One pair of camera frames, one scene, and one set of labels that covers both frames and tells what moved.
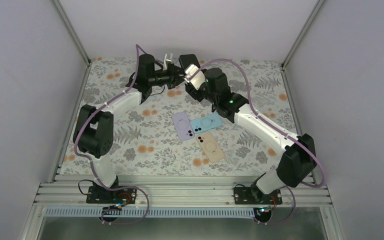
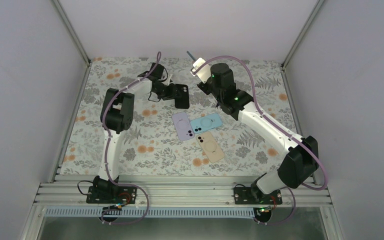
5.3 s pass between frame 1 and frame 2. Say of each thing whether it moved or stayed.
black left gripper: moved
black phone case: moved
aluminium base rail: stayed
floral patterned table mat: stayed
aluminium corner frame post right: stayed
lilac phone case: stayed
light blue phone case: stayed
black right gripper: moved
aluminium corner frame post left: stayed
